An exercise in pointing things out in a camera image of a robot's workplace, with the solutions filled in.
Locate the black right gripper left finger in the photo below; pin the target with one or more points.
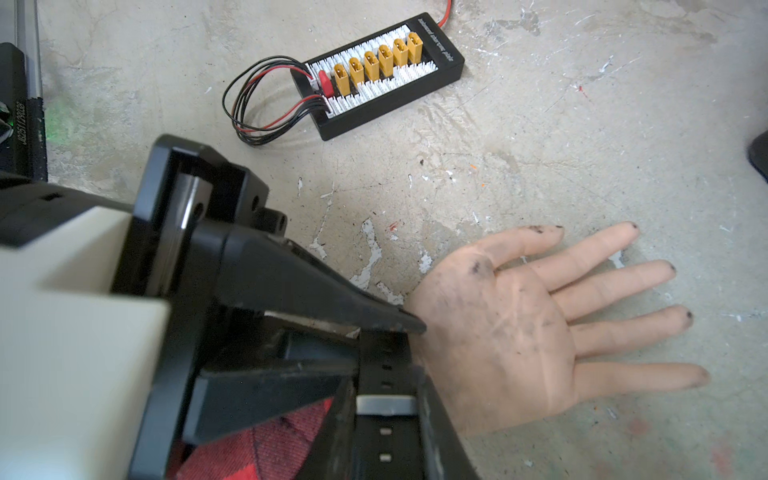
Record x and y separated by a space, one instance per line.
330 455

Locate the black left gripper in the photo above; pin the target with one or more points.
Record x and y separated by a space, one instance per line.
189 199

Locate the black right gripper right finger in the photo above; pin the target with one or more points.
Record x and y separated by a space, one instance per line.
443 454

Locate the black digital wrist watch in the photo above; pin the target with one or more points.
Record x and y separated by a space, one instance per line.
387 443

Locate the red plaid sleeve forearm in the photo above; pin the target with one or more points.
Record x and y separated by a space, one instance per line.
275 449

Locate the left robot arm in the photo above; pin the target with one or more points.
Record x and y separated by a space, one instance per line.
31 209

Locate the pale mannequin hand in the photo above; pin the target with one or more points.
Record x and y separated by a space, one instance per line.
508 341

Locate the black parallel charging board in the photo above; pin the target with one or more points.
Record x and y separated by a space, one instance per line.
354 84

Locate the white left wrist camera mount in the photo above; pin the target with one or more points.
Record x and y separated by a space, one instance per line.
77 360

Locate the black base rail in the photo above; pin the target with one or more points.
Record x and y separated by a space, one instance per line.
23 136

